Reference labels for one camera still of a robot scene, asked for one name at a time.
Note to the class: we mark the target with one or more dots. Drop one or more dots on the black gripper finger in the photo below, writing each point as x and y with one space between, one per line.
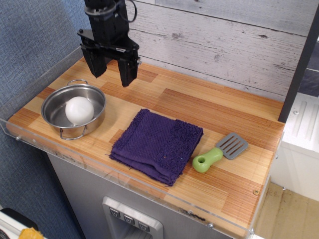
128 69
95 59

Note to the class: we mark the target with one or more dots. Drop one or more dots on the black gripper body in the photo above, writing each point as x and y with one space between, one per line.
109 30

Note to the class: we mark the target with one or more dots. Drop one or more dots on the white egg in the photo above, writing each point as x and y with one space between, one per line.
79 110

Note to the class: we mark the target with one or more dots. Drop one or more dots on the small steel pot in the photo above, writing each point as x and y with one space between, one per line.
53 109

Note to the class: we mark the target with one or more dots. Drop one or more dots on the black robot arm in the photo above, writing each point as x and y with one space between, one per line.
102 5

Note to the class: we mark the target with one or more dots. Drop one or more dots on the folded purple cloth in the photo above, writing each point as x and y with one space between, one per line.
157 146

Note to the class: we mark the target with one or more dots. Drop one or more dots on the green grey toy spatula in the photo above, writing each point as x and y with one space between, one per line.
229 147

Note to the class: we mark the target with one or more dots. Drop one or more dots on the grey toy fridge cabinet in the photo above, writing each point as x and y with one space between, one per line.
85 192

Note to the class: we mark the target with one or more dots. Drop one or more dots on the silver dispenser button panel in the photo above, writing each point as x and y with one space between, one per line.
125 222

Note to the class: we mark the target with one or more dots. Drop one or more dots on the yellow object at corner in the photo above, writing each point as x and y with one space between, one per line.
30 233

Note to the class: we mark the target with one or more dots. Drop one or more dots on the white toy sink unit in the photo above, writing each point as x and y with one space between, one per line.
296 163

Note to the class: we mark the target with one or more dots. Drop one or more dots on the clear acrylic guard rail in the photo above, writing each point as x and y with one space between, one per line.
218 83

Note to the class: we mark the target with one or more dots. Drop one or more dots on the right dark grey post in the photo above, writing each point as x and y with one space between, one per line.
301 68

